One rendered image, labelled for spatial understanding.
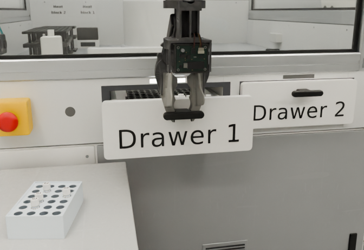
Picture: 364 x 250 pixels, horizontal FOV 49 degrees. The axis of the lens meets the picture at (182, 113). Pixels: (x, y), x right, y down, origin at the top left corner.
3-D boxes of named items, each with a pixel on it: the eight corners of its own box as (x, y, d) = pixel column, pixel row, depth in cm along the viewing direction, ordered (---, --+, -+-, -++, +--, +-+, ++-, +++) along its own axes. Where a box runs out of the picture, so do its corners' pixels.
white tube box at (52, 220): (64, 239, 59) (62, 216, 59) (7, 239, 59) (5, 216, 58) (83, 200, 71) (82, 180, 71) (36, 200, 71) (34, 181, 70)
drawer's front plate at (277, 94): (353, 123, 99) (357, 79, 97) (241, 129, 94) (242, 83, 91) (349, 121, 101) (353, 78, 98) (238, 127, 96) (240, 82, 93)
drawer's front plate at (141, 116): (252, 150, 80) (254, 96, 77) (104, 160, 75) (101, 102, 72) (249, 147, 82) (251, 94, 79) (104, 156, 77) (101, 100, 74)
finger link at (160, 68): (153, 94, 71) (158, 44, 69) (151, 92, 73) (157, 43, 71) (179, 96, 72) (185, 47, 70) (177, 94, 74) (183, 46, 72)
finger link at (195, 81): (196, 128, 70) (190, 75, 67) (189, 119, 75) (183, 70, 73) (213, 125, 70) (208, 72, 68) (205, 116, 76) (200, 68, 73)
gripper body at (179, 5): (167, 77, 65) (166, -1, 62) (160, 70, 73) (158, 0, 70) (213, 76, 66) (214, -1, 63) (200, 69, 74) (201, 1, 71)
